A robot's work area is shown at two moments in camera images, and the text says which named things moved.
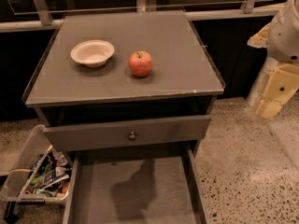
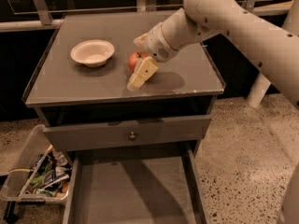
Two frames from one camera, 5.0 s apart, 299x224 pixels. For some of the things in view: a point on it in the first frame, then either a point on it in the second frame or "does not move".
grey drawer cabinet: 132,82 does not move
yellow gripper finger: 261,38 -> 158,48
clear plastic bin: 39,175 does not move
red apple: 140,63 does not move
